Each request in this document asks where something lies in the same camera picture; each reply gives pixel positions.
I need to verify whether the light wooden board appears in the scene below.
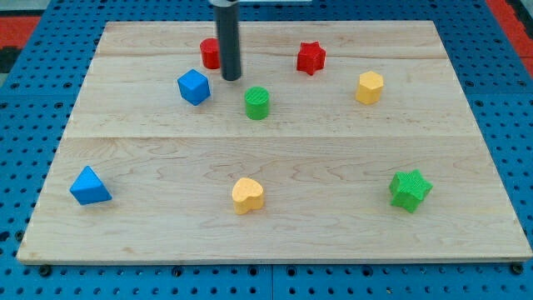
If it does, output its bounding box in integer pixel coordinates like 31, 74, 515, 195
17, 21, 532, 265

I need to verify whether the green star block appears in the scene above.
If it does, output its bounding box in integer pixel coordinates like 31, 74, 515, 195
389, 169, 433, 213

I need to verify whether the red star block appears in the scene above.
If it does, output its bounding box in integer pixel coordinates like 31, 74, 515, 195
296, 41, 326, 76

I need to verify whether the blue cube block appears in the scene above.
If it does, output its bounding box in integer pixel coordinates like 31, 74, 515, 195
177, 69, 211, 106

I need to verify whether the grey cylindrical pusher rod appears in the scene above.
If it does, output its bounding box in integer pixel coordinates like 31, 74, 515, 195
209, 0, 242, 81

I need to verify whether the yellow hexagon block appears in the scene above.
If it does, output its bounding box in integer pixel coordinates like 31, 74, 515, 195
355, 71, 384, 105

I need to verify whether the green cylinder block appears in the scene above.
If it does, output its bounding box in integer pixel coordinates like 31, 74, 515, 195
244, 87, 270, 120

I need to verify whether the blue triangle block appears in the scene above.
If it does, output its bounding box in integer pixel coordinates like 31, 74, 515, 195
69, 166, 112, 205

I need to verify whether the yellow heart block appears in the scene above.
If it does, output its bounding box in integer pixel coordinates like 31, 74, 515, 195
232, 177, 265, 215

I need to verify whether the red cylinder block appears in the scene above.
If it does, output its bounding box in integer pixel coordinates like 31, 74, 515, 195
199, 37, 220, 69

